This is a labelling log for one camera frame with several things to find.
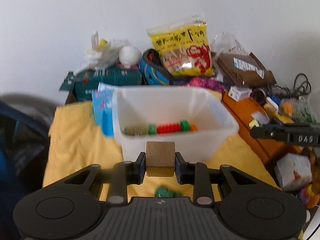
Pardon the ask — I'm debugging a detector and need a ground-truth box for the brown wooden cube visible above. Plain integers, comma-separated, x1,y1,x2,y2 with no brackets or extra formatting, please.
145,141,175,177

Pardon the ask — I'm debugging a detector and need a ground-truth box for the long red brick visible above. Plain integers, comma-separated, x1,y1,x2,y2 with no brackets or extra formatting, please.
157,123,181,134

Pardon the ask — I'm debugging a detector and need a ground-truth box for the green patterned tile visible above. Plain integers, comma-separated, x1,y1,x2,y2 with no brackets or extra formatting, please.
148,124,157,135

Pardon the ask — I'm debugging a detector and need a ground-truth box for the green duplo brick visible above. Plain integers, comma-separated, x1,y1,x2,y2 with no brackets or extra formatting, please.
180,120,190,132

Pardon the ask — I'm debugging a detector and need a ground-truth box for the white tissue pack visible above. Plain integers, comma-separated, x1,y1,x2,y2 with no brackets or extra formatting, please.
274,153,312,191

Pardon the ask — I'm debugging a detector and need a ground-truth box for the white plastic bin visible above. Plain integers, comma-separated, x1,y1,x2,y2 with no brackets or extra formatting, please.
112,86,239,162

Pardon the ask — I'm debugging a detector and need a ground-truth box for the yellow cloth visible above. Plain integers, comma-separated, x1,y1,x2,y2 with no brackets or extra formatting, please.
42,89,279,202

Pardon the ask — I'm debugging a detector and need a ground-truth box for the orange box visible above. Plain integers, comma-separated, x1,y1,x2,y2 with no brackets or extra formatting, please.
222,90,302,164

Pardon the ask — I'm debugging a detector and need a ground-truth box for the light blue dinosaur box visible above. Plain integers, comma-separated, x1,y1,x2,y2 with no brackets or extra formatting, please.
92,89,114,137

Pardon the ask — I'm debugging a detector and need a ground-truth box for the small white box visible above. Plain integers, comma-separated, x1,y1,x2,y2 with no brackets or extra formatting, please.
228,86,252,102

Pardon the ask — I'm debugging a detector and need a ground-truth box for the pink shiny bag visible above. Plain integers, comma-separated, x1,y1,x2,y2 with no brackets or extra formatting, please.
185,77,225,92

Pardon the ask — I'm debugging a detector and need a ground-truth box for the brown parcel bag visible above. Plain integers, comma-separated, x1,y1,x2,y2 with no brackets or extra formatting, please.
216,53,276,88

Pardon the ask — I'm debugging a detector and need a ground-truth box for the green tissue pack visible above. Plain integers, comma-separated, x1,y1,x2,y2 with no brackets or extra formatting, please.
59,66,143,101

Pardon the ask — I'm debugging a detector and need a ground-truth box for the blue helmet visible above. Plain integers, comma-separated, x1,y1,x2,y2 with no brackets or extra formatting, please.
139,49,191,86

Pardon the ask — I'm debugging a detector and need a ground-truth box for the dark blue bag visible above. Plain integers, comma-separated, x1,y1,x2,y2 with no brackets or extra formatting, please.
1,101,50,239

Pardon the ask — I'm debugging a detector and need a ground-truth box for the white ball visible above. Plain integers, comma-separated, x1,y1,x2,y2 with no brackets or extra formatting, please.
119,46,142,66

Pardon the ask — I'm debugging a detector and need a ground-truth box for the white plastic bag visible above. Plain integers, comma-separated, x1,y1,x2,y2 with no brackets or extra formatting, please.
73,31,130,76

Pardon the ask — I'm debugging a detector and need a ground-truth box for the yellow shrimp cracker bag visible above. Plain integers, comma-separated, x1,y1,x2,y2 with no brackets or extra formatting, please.
146,14,214,76

